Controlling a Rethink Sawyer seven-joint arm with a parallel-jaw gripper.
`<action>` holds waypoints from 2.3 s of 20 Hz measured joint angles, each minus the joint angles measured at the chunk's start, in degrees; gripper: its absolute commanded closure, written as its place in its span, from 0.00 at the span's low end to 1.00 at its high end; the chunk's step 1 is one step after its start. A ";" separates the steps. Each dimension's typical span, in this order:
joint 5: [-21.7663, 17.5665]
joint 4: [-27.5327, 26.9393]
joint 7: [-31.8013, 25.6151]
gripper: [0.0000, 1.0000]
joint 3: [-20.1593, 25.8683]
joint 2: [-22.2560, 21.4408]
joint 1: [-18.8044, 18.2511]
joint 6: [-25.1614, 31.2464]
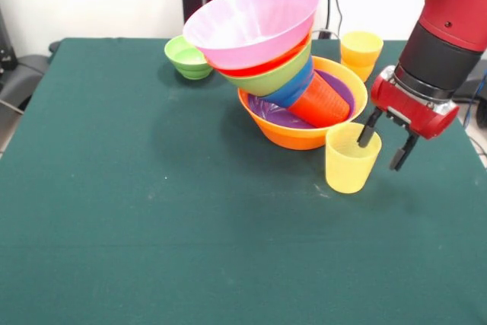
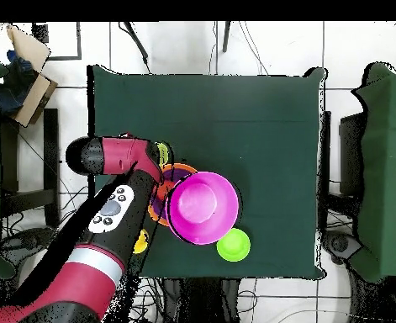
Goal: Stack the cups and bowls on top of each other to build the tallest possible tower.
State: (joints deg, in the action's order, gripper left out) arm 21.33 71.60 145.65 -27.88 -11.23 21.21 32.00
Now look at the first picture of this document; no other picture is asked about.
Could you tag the black chair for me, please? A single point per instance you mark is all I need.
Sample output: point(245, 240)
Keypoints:
point(23, 74)

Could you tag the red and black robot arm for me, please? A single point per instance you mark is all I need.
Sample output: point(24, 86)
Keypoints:
point(441, 24)

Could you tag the dark green tablecloth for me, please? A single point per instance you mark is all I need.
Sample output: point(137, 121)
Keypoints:
point(114, 264)

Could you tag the purple plastic bowl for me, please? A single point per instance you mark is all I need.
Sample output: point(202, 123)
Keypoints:
point(266, 113)

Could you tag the large green plastic bowl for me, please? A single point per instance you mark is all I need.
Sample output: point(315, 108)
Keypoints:
point(266, 81)

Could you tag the small green plastic bowl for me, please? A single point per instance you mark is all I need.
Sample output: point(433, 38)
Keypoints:
point(182, 58)

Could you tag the pale yellow plastic cup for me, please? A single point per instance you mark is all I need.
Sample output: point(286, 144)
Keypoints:
point(346, 169)

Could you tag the orange-yellow plastic cup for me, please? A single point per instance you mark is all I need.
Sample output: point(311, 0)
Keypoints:
point(361, 55)

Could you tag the red plastic cup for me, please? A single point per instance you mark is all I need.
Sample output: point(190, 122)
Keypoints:
point(323, 104)

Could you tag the pink plastic bowl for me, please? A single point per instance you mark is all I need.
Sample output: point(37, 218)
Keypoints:
point(251, 24)

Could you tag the red plastic bowl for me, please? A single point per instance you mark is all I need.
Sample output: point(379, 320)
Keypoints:
point(251, 71)

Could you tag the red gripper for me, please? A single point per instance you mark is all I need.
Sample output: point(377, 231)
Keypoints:
point(411, 106)

